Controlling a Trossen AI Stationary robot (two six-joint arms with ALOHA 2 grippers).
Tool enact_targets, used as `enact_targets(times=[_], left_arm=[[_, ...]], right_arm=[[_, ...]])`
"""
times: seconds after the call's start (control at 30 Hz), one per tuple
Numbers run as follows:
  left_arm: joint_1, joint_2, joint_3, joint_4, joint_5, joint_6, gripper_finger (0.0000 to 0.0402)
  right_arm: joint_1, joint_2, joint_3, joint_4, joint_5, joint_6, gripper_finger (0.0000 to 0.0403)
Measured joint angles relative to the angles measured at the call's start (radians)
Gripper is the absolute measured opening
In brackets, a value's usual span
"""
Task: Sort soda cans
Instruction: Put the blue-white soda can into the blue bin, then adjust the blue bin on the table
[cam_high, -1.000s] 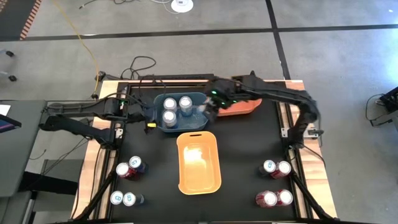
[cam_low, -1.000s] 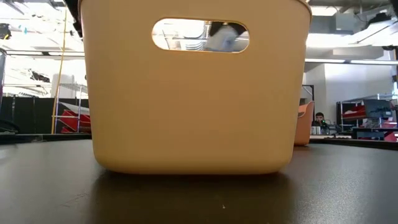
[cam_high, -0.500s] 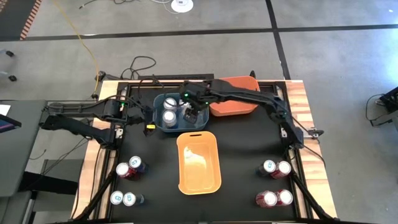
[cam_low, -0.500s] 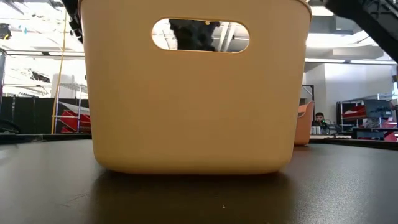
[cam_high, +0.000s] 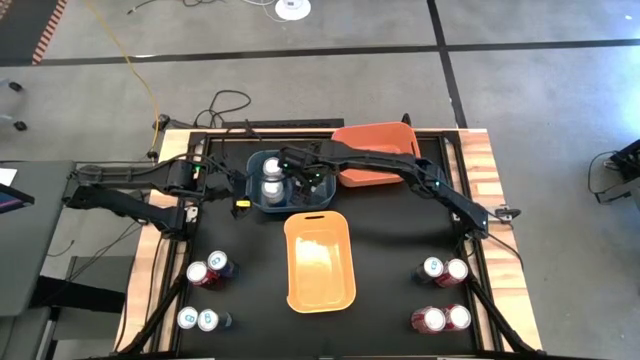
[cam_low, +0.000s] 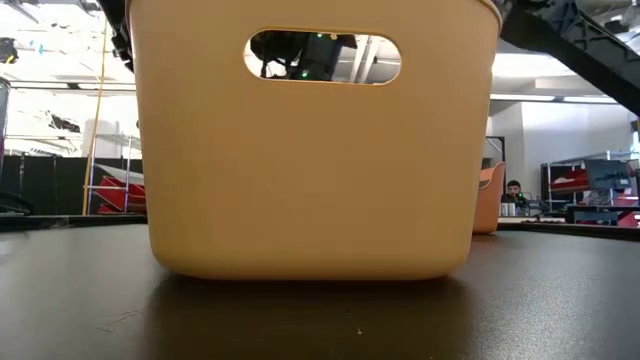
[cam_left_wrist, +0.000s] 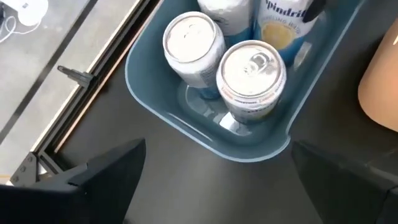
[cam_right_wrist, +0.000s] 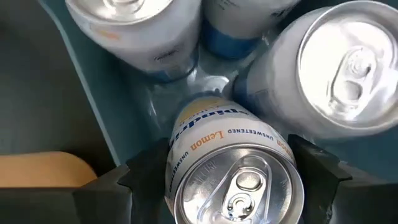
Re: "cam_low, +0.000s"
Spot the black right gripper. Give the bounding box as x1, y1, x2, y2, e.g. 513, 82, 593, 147
249, 30, 359, 81

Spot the yellow plastic bin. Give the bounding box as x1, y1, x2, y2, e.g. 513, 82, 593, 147
124, 0, 503, 281

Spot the orange plastic bin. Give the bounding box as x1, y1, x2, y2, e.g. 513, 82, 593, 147
472, 161, 507, 235

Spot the red storage bins stack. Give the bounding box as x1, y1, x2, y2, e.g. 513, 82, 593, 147
94, 163, 147, 216

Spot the person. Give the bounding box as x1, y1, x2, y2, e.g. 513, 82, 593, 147
501, 179, 531, 217

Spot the black hanging ceiling device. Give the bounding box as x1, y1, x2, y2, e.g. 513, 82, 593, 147
0, 37, 20, 65

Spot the ceiling light strip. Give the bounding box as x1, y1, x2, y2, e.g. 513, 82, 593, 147
489, 93, 621, 105

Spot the red storage bin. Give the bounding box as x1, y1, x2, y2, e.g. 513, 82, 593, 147
549, 168, 590, 194

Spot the dark monitor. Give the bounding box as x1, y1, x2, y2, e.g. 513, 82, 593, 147
583, 158, 632, 191

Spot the background work table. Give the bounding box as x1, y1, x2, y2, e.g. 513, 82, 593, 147
498, 203, 640, 226

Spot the metal wire shelf rack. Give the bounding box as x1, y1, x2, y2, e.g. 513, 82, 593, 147
84, 133, 146, 216

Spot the yellow cable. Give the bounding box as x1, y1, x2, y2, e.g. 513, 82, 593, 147
81, 19, 109, 216

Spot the black aluminium frame rail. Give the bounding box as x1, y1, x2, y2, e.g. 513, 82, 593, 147
497, 219, 640, 242
0, 213, 149, 232

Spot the black partition wall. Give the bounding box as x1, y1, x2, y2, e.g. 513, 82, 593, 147
0, 155, 144, 216

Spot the black hose loop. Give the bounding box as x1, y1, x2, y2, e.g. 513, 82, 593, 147
0, 191, 34, 217

